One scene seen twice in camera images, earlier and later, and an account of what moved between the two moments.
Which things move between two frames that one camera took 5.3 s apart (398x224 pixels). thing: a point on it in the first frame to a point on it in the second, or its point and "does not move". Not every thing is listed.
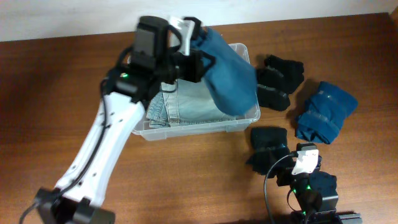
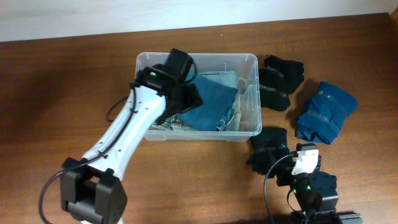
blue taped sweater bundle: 326,109 does not move
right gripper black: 286,177 does not move
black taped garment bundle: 276,80 does not move
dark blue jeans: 232,80 to 216,98
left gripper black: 201,66 to 189,98
